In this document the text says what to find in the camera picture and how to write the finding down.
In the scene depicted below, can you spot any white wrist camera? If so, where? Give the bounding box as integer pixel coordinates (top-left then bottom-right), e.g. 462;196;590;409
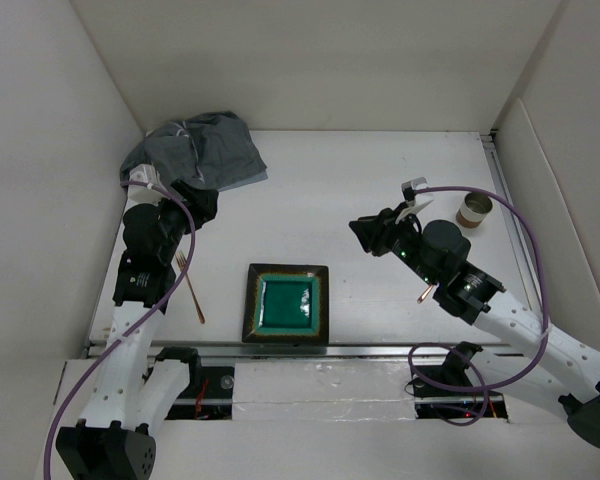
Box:
127;164;162;204
395;177;433;225

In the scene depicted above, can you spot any grey striped cloth napkin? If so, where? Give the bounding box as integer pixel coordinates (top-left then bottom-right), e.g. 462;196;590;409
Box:
120;111;268;196

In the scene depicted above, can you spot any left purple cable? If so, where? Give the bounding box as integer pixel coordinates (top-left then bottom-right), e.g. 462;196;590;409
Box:
41;180;197;480

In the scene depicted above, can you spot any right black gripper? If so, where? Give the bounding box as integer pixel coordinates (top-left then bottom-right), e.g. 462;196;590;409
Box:
349;201;439;287

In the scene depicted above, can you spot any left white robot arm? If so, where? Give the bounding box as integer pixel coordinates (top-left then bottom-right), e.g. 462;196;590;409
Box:
43;180;219;479

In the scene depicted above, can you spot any copper spoon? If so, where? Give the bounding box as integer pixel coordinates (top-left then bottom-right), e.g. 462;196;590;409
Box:
417;284;437;304

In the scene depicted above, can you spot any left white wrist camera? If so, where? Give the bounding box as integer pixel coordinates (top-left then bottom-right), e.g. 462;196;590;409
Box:
127;164;162;204

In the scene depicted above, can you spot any aluminium rail at table front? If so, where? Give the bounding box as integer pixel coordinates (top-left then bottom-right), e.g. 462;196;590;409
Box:
78;341;521;359

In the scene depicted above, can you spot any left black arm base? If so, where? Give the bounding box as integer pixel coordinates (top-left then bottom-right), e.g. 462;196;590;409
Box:
142;347;235;421

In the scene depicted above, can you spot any metal cup with cork base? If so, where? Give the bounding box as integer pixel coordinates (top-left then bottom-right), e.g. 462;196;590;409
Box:
456;192;493;229

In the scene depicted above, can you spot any purple cable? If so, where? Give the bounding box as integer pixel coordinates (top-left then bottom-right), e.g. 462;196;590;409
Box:
41;180;197;480
407;185;552;426

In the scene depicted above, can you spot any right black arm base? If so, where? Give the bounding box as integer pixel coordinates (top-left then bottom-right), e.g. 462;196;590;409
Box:
404;351;508;426

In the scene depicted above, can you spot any copper fork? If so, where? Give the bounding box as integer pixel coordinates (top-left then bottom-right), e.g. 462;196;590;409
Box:
175;250;206;325

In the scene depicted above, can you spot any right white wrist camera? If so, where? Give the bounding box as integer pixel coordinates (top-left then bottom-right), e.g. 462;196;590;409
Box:
395;177;433;225

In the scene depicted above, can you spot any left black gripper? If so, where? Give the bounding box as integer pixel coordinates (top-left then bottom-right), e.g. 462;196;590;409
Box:
144;180;215;263

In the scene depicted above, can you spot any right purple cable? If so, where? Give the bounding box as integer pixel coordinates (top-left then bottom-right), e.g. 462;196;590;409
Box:
407;185;552;426

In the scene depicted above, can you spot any green square ceramic plate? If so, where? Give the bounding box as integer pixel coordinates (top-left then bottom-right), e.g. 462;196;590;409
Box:
242;263;330;345

